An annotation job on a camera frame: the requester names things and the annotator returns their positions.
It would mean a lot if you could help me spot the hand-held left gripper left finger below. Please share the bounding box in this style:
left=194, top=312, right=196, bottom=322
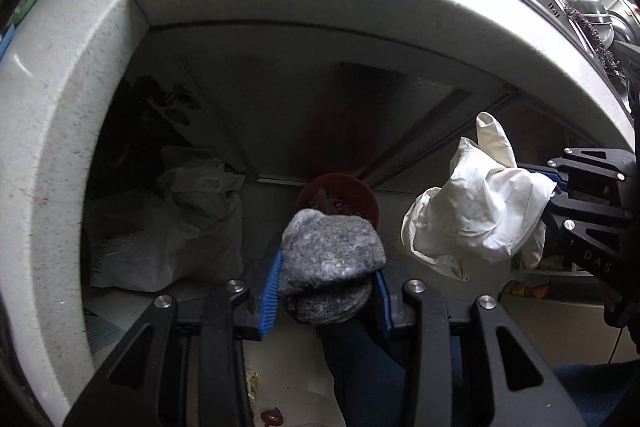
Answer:
left=62, top=232, right=286, bottom=427

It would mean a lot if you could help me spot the white plastic bag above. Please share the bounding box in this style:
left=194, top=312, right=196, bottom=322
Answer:
left=85, top=146, right=246, bottom=293

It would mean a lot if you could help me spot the red plastic bin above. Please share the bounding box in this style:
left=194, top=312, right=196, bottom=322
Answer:
left=296, top=173, right=381, bottom=233

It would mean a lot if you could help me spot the cream rubber glove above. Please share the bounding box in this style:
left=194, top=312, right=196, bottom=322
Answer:
left=401, top=112, right=557, bottom=282

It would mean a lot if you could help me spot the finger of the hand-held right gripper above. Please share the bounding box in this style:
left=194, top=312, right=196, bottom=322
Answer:
left=544, top=189, right=637, bottom=244
left=517, top=147, right=628, bottom=195

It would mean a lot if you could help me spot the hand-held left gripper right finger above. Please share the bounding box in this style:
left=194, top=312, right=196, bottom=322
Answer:
left=372, top=264, right=588, bottom=427

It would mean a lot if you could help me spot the green dish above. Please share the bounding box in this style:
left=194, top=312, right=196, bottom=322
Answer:
left=12, top=0, right=51, bottom=25

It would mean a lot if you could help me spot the orange snack wrapper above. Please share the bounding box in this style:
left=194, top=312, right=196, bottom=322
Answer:
left=501, top=279, right=548, bottom=300

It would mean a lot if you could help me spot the steel bowl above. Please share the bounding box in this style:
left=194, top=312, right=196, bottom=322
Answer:
left=570, top=0, right=613, bottom=30

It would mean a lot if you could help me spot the grey felt cloth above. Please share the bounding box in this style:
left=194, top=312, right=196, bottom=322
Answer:
left=276, top=208, right=387, bottom=327

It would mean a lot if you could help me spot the steel wool scourer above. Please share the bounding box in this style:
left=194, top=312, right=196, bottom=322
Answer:
left=564, top=4, right=618, bottom=70

